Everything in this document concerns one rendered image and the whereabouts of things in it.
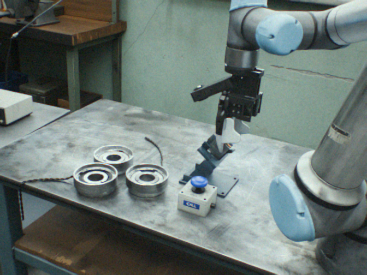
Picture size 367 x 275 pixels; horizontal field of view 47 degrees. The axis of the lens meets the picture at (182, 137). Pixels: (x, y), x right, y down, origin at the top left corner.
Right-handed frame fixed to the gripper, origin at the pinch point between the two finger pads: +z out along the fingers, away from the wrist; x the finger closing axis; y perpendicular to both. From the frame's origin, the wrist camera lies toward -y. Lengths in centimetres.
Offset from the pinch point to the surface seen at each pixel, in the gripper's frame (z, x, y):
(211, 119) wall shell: 60, 147, -62
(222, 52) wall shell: 15, 147, -59
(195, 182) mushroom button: 4.6, -13.5, -0.4
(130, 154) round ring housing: 8.9, -3.9, -24.4
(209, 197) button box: 7.4, -13.3, 3.1
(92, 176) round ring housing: 9.7, -17.5, -26.6
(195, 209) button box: 10.4, -15.4, 0.8
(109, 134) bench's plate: 11.8, 8.1, -40.4
